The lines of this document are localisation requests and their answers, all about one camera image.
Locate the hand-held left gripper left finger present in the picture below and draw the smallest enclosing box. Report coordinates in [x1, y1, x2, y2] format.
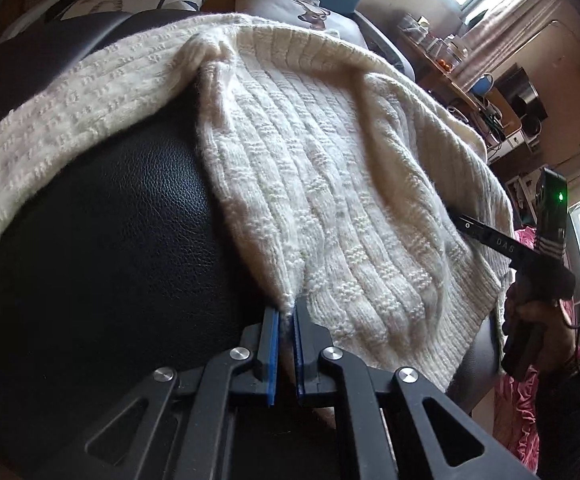
[30, 305, 281, 480]

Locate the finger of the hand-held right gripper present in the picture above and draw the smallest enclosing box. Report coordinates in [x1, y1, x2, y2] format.
[457, 214, 496, 247]

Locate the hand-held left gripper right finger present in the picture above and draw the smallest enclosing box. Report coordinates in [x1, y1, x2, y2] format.
[292, 305, 540, 480]

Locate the cream knitted scarf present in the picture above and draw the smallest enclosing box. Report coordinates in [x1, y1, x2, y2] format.
[0, 12, 515, 393]

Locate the person's right forearm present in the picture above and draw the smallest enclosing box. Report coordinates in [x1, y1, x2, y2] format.
[534, 355, 580, 480]

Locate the person's right hand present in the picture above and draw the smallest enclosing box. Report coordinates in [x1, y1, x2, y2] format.
[504, 285, 578, 376]

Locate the black television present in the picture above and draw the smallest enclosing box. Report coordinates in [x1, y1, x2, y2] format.
[497, 67, 540, 121]

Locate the wooden table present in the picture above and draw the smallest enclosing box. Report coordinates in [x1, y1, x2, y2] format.
[400, 30, 495, 126]

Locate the pink ruffled bedspread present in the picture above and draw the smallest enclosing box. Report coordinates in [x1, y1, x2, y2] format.
[490, 227, 543, 471]

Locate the beige patterned curtain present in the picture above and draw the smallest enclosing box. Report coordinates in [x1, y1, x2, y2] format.
[462, 0, 565, 91]

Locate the cluster of jars and bottles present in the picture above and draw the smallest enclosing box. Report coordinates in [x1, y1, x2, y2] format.
[397, 12, 470, 68]

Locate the grey deer print cushion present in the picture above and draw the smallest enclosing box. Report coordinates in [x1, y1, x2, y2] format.
[232, 0, 365, 48]

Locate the triangle pattern cushion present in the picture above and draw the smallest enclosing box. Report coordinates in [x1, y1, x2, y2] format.
[0, 0, 207, 43]

